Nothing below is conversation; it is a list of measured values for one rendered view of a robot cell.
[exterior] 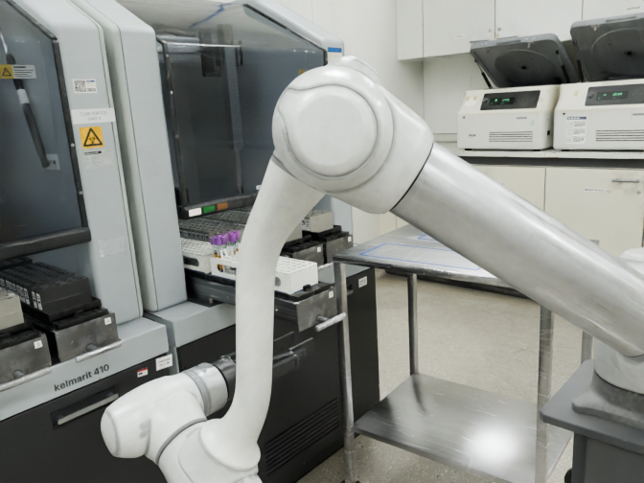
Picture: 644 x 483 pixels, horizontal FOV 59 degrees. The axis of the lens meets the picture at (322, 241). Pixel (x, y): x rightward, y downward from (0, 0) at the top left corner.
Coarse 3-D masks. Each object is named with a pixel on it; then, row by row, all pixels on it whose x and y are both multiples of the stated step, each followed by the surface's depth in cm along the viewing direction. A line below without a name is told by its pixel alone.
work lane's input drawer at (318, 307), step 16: (192, 272) 153; (192, 288) 153; (208, 288) 148; (224, 288) 143; (304, 288) 132; (320, 288) 132; (288, 304) 128; (304, 304) 128; (320, 304) 132; (288, 320) 129; (304, 320) 128; (320, 320) 131; (336, 320) 130
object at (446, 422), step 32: (352, 256) 156; (384, 256) 154; (416, 256) 153; (448, 256) 151; (416, 288) 196; (416, 320) 199; (544, 320) 126; (416, 352) 201; (544, 352) 128; (416, 384) 194; (448, 384) 192; (544, 384) 130; (352, 416) 171; (384, 416) 176; (416, 416) 175; (448, 416) 173; (480, 416) 172; (512, 416) 171; (352, 448) 172; (416, 448) 159; (448, 448) 157; (480, 448) 157; (512, 448) 156; (544, 448) 133; (352, 480) 174; (512, 480) 143; (544, 480) 135
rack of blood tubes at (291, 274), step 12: (216, 264) 146; (228, 264) 142; (288, 264) 136; (300, 264) 135; (312, 264) 134; (228, 276) 144; (276, 276) 131; (288, 276) 129; (300, 276) 131; (312, 276) 134; (276, 288) 132; (288, 288) 129; (300, 288) 132
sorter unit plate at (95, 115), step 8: (72, 112) 124; (80, 112) 125; (88, 112) 127; (96, 112) 128; (104, 112) 130; (112, 112) 131; (80, 120) 126; (88, 120) 127; (96, 120) 128; (104, 120) 130; (112, 120) 131
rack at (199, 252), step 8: (184, 240) 169; (192, 240) 168; (184, 248) 158; (192, 248) 158; (200, 248) 158; (208, 248) 157; (184, 256) 165; (192, 256) 153; (200, 256) 150; (208, 256) 150; (184, 264) 156; (192, 264) 162; (200, 264) 151; (208, 264) 150; (208, 272) 150
